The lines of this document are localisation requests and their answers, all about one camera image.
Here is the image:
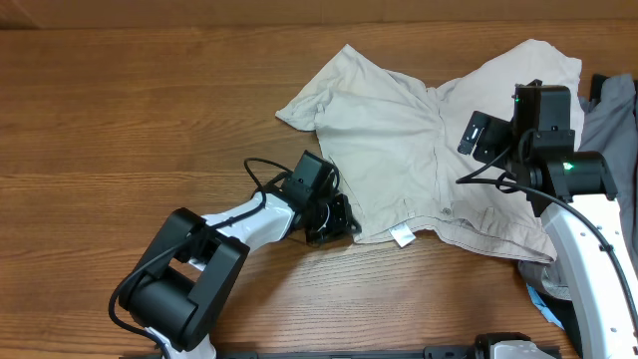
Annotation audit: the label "beige cotton shorts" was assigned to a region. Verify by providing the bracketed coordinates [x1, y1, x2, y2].
[277, 39, 582, 263]

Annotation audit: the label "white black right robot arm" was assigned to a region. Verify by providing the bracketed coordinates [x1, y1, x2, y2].
[459, 112, 637, 358]

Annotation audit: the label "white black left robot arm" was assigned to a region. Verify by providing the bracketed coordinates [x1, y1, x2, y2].
[109, 173, 361, 358]

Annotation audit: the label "grey shorts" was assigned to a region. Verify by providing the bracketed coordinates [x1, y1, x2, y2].
[517, 73, 638, 300]

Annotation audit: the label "light blue cloth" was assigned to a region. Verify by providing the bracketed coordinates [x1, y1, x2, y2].
[526, 285, 564, 329]

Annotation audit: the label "black garment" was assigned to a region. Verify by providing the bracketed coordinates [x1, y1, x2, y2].
[539, 293, 583, 358]

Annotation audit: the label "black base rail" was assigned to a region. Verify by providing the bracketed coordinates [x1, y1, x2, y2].
[119, 332, 562, 359]

